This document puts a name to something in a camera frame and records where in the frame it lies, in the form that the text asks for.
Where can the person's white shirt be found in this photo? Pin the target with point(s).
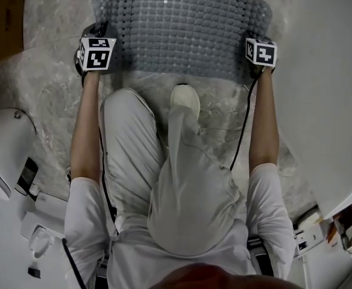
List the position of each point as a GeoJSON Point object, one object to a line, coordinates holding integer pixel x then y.
{"type": "Point", "coordinates": [194, 269]}

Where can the person's right forearm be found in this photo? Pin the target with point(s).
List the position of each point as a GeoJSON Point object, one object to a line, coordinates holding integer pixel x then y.
{"type": "Point", "coordinates": [265, 119]}

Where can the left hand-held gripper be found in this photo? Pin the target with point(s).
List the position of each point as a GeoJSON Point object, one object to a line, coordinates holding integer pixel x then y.
{"type": "Point", "coordinates": [96, 53]}

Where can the white bathtub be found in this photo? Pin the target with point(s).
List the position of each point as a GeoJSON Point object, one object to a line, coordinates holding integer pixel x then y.
{"type": "Point", "coordinates": [323, 95]}

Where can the white toilet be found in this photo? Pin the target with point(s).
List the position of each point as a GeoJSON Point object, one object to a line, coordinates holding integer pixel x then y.
{"type": "Point", "coordinates": [4, 143]}

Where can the person's left forearm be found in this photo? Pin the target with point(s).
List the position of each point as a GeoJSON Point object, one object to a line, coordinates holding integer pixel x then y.
{"type": "Point", "coordinates": [87, 125]}

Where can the person's white shoe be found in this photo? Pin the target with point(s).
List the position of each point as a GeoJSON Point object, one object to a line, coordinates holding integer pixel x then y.
{"type": "Point", "coordinates": [184, 99]}

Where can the white machine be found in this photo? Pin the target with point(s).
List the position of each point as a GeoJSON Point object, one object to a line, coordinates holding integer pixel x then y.
{"type": "Point", "coordinates": [308, 236]}

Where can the grey perforated bath mat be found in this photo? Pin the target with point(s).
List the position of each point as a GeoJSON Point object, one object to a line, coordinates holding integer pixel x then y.
{"type": "Point", "coordinates": [182, 26]}

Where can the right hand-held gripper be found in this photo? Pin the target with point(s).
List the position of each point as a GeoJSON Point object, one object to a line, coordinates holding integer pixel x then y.
{"type": "Point", "coordinates": [262, 53]}

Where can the person's light grey trousers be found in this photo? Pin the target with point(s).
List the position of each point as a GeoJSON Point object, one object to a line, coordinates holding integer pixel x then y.
{"type": "Point", "coordinates": [176, 173]}

